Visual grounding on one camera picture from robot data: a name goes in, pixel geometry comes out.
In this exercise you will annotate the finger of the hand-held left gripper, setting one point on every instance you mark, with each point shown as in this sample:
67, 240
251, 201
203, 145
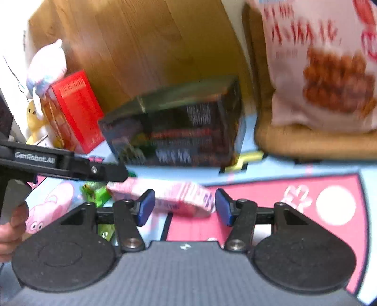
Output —
106, 172

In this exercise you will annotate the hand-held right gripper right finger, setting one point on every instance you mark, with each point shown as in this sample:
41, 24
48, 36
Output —
223, 206

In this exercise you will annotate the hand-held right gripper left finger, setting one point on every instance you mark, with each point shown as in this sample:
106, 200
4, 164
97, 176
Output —
145, 206

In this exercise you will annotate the green snack packet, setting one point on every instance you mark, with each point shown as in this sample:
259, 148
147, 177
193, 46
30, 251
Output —
97, 194

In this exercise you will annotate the pink snack packet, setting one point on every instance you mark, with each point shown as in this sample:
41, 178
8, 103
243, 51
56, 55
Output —
176, 197

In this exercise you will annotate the black cardboard box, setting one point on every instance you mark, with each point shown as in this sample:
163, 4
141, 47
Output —
176, 132

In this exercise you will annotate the person's left hand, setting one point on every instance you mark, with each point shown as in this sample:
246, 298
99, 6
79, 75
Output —
11, 238

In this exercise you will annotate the yellow duck plush toy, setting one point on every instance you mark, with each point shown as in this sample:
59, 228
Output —
35, 117

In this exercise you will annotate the red cardboard box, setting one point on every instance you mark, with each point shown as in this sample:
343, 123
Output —
76, 111

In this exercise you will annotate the cartoon printed blanket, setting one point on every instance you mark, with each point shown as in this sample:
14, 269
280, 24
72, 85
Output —
294, 184

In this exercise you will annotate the brown woven seat mat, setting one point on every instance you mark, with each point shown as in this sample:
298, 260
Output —
294, 142

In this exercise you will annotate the pink and blue plush toy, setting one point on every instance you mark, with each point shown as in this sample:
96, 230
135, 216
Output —
48, 64

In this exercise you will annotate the wooden board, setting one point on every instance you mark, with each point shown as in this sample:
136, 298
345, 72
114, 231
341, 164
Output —
132, 44

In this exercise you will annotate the large pink snack bag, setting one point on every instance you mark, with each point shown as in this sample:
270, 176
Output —
294, 73

